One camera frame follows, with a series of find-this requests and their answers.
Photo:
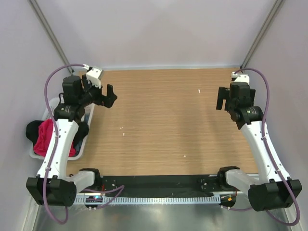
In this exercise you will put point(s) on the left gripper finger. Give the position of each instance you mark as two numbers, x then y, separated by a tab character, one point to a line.
108	101
110	91

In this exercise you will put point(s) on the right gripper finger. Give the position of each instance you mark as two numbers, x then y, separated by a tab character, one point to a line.
222	103
223	92

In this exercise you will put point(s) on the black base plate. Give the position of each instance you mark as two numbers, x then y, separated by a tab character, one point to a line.
167	186

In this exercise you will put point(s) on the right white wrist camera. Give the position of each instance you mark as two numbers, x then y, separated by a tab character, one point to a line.
240	77

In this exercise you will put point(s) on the slotted cable duct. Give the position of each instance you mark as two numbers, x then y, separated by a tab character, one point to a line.
97	200

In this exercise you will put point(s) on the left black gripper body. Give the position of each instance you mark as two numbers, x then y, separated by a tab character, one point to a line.
92	93

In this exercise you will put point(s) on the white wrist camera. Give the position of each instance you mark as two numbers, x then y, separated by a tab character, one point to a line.
240	77
94	75

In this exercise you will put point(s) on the right aluminium frame post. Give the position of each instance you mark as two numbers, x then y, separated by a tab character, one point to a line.
278	4

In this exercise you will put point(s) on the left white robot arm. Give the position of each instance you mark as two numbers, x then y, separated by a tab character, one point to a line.
51	185

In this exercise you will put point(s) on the pink shirt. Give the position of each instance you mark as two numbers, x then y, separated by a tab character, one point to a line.
42	145

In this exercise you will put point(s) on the black shirt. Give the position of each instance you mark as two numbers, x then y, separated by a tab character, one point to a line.
32	131

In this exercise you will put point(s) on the aluminium frame post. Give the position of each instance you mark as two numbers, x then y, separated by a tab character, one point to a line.
47	28
278	4

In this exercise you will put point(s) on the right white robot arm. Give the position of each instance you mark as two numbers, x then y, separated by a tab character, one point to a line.
270	190

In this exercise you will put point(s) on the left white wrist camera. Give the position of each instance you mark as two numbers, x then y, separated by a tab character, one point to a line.
94	75

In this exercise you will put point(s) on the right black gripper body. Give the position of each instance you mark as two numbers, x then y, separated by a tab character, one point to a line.
252	93

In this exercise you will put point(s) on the left aluminium frame post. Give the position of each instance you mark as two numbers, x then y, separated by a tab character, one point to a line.
47	28

